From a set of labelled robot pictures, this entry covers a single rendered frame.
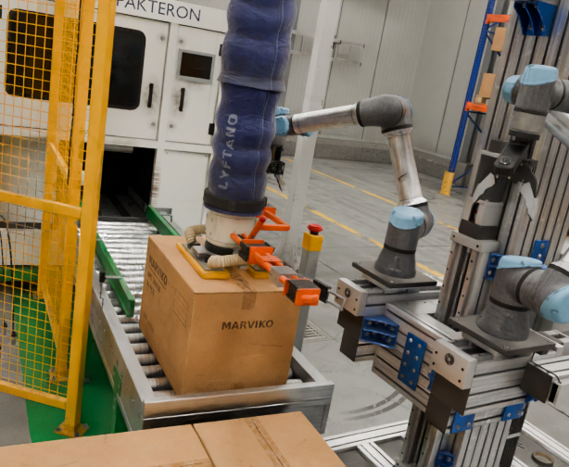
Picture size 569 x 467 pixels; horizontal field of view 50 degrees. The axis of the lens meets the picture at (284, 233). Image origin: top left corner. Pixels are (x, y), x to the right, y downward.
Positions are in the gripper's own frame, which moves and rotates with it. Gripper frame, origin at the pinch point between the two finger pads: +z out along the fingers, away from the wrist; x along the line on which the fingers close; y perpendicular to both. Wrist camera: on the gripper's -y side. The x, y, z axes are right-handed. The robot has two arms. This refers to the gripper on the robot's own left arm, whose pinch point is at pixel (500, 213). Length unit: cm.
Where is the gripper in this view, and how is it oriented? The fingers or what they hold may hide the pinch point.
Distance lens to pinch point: 158.6
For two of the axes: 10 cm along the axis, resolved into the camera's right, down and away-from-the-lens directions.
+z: -1.7, 9.5, 2.6
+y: 6.0, -1.1, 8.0
